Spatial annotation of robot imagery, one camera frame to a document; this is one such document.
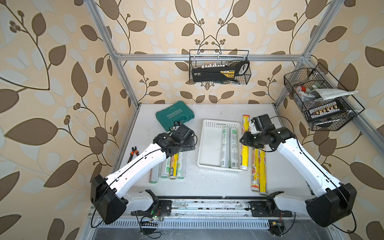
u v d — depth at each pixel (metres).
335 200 0.38
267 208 0.69
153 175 0.82
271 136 0.54
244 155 0.74
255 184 0.79
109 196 0.38
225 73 0.82
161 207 0.74
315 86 0.76
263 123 0.59
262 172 0.83
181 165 0.85
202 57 0.91
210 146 0.95
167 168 0.84
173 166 0.85
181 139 0.56
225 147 0.91
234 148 0.91
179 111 1.09
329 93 0.62
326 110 0.67
